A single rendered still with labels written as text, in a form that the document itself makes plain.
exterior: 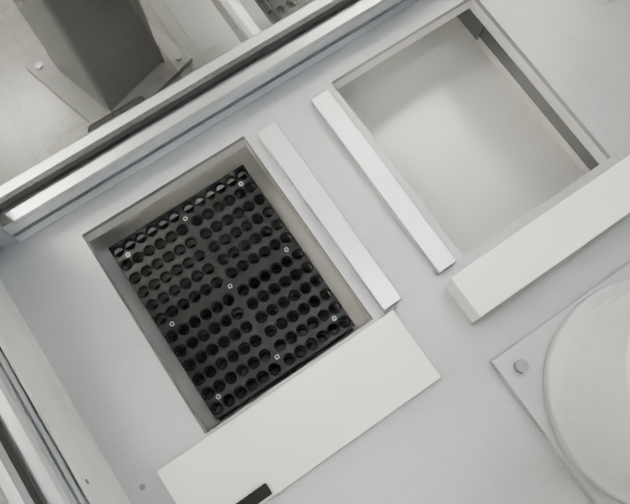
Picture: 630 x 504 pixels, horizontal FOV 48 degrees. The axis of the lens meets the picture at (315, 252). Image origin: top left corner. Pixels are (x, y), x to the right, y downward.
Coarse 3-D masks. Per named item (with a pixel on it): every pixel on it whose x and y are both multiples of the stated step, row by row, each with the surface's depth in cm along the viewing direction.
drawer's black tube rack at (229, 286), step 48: (240, 192) 82; (144, 240) 82; (192, 240) 82; (240, 240) 79; (288, 240) 82; (144, 288) 80; (192, 288) 77; (240, 288) 80; (288, 288) 77; (192, 336) 76; (240, 336) 76; (288, 336) 79; (336, 336) 76; (240, 384) 75
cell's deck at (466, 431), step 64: (448, 0) 82; (512, 0) 82; (576, 0) 82; (320, 64) 79; (576, 64) 80; (256, 128) 77; (320, 128) 77; (576, 128) 79; (128, 192) 75; (0, 256) 73; (64, 256) 73; (384, 256) 74; (576, 256) 74; (64, 320) 72; (128, 320) 72; (448, 320) 72; (512, 320) 72; (64, 384) 70; (128, 384) 70; (448, 384) 70; (128, 448) 69; (384, 448) 69; (448, 448) 69; (512, 448) 69
